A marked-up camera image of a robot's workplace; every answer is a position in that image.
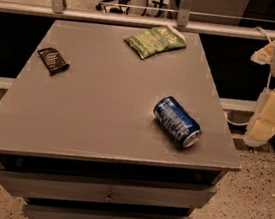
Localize top grey drawer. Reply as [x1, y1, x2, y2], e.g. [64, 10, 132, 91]
[0, 170, 217, 209]

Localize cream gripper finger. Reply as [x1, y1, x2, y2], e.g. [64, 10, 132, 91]
[250, 41, 275, 65]
[243, 88, 275, 147]

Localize green chip bag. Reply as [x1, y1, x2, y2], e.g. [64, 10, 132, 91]
[124, 25, 187, 60]

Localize black rxbar chocolate wrapper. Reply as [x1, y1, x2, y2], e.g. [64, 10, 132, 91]
[37, 47, 70, 75]

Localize metal railing frame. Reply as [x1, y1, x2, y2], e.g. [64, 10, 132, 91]
[0, 0, 275, 39]

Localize white cable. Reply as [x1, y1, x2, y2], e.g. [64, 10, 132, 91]
[224, 23, 275, 130]

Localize blue pepsi can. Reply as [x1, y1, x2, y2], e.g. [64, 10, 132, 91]
[153, 96, 202, 148]

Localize grey drawer cabinet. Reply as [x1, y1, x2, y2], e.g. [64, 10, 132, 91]
[0, 21, 240, 218]

